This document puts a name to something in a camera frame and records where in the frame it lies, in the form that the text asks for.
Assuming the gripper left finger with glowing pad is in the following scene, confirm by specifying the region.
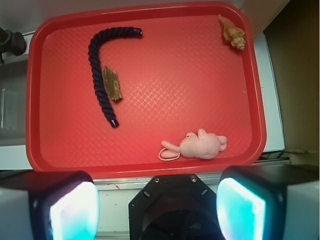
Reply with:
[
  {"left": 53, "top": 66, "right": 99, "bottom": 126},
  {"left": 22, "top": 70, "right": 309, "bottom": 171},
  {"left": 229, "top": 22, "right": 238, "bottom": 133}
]
[{"left": 0, "top": 170, "right": 100, "bottom": 240}]

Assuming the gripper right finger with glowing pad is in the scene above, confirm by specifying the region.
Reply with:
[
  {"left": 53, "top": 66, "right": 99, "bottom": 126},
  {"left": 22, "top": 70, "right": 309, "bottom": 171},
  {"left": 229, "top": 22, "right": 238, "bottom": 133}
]
[{"left": 216, "top": 165, "right": 320, "bottom": 240}]

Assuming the brown wood chip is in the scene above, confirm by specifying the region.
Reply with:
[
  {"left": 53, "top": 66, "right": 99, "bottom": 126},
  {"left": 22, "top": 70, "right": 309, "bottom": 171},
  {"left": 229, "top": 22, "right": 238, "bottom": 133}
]
[{"left": 102, "top": 66, "right": 123, "bottom": 102}]

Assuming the pink plush bunny toy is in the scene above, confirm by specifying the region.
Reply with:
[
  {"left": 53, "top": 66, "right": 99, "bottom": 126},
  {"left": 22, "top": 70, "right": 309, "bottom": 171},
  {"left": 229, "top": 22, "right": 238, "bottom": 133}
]
[{"left": 158, "top": 128, "right": 228, "bottom": 161}]

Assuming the red plastic tray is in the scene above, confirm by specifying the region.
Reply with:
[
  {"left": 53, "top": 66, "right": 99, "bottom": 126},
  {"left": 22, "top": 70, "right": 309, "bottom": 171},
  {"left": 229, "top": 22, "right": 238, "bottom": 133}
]
[{"left": 26, "top": 2, "right": 266, "bottom": 179}]

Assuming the black knob fixture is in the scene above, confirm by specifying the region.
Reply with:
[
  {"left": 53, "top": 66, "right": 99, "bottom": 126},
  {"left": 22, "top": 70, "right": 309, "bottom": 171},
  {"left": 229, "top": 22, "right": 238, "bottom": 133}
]
[{"left": 0, "top": 28, "right": 27, "bottom": 56}]

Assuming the tan spiral seashell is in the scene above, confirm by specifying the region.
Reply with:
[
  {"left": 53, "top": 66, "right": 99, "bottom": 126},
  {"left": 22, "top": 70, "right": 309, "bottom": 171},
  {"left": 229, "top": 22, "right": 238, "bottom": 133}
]
[{"left": 218, "top": 14, "right": 246, "bottom": 51}]

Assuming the brown cardboard box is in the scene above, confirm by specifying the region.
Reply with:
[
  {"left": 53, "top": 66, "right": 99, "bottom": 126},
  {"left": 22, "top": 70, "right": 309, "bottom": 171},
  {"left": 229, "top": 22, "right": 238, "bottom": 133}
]
[{"left": 264, "top": 0, "right": 320, "bottom": 166}]

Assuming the dark purple twisted rope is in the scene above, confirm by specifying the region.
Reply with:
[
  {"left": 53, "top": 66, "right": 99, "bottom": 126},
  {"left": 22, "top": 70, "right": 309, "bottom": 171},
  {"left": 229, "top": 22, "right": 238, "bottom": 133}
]
[{"left": 88, "top": 26, "right": 144, "bottom": 129}]

